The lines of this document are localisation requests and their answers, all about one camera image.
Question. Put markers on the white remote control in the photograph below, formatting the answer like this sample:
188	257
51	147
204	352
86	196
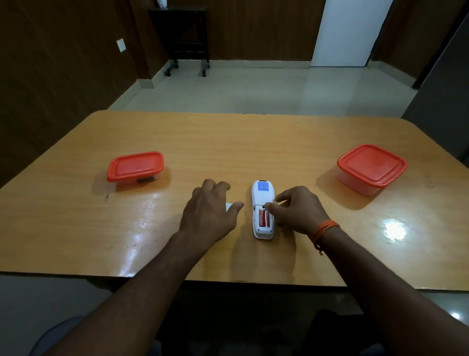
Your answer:
261	192

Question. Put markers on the person's legs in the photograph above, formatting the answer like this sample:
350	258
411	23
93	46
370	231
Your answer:
263	330

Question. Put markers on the large red-lidded plastic container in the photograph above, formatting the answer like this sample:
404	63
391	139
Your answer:
370	167

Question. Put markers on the orange wrist thread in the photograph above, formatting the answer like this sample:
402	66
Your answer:
322	229

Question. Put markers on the red battery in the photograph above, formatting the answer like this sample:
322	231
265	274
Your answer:
262	218
267	219

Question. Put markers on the person's left middle finger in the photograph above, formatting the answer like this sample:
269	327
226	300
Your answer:
209	184

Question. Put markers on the person's left forearm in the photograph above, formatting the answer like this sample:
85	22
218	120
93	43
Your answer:
139	293

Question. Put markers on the person's left hand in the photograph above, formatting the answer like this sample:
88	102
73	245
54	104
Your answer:
205	216

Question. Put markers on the dark grey cabinet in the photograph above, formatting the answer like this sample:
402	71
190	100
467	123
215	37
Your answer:
443	99

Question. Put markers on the white wall socket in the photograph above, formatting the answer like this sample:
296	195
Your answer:
121	45

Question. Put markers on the white door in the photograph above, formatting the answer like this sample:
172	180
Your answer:
348	33

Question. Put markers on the person's left thumb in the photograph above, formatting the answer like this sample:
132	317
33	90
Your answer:
233	212

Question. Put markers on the dark wooden wheeled table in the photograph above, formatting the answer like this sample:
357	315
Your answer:
185	33

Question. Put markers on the small red-lidded plastic container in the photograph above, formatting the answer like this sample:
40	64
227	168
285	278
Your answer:
135	167

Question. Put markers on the white battery cover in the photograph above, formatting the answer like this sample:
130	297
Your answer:
229	206

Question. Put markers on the person's right forearm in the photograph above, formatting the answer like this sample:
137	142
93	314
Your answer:
388	293

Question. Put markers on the person's right thumb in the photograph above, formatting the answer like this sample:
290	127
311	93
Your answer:
273	208

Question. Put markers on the grey blue chair seat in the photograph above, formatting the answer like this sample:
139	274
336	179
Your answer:
55	335

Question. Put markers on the person's right hand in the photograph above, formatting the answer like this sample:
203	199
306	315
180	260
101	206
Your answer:
302	212

